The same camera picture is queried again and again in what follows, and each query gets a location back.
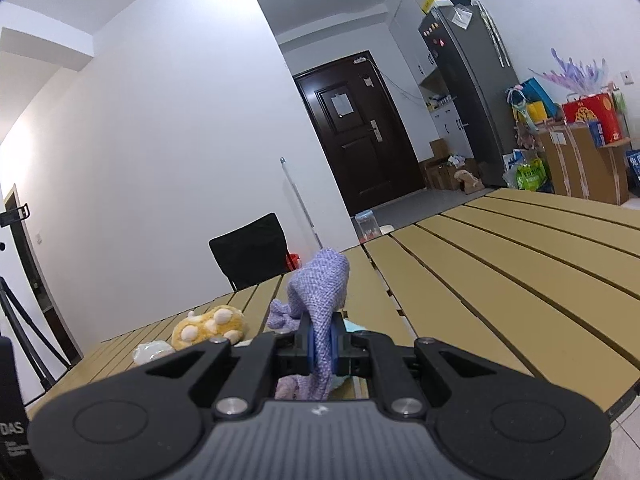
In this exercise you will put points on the purple woven cloth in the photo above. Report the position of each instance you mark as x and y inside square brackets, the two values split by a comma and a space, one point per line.
[322, 285]

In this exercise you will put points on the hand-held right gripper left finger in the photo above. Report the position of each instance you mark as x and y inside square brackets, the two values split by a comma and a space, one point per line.
[314, 347]

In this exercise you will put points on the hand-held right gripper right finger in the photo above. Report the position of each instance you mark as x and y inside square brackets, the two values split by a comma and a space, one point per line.
[340, 347]

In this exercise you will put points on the red gift box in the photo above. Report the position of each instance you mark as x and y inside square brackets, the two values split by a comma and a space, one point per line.
[592, 112]

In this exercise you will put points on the blue and white bag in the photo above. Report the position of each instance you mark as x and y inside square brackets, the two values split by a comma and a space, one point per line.
[512, 170]

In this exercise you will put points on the dark blue printed bag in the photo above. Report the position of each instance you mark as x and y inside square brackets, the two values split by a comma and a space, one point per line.
[634, 167]

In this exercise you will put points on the dark brown door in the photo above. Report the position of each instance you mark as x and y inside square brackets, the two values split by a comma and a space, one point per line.
[360, 135]

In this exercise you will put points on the white wall outlet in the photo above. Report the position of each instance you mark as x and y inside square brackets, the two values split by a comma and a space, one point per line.
[627, 77]

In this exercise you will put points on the clear plastic jar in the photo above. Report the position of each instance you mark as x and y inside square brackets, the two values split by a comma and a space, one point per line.
[366, 227]

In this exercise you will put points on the blue gift bag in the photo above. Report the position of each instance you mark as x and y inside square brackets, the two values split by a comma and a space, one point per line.
[537, 92]

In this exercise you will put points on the folding table with gold frame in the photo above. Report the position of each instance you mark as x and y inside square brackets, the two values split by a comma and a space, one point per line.
[500, 260]

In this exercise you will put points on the white kitchen cabinet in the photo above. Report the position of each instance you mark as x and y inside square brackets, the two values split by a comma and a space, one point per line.
[415, 45]

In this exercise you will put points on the large cardboard box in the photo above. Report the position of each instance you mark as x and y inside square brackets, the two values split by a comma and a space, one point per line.
[585, 170]

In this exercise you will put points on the green printed bag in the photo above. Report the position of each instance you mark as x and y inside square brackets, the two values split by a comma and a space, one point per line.
[531, 176]

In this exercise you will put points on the yellow spotted plush toy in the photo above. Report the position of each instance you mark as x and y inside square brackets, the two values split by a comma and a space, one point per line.
[207, 327]

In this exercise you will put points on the purple feather decoration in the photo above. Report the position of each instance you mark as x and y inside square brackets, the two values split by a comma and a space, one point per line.
[570, 72]

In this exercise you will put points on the dark grey refrigerator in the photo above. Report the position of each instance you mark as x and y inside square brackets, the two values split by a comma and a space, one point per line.
[465, 100]

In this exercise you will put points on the red bucket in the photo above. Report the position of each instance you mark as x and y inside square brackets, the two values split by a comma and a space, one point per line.
[294, 261]

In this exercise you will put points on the black folding camping chair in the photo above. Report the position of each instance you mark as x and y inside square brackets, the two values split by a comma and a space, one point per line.
[250, 252]

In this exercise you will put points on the clear crumpled plastic wrap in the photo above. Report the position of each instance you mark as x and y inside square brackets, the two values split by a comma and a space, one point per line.
[150, 352]

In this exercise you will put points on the small blue box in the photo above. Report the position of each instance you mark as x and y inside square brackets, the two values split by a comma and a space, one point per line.
[596, 134]

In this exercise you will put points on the black tripod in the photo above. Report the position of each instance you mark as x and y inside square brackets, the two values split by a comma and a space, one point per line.
[25, 330]

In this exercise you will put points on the yellow and black box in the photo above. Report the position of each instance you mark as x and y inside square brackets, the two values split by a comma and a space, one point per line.
[447, 1]

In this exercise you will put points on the small cardboard boxes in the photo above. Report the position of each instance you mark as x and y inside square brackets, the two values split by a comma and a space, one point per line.
[440, 170]

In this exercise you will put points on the pink and brown plush toy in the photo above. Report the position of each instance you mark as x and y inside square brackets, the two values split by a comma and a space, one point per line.
[526, 135]

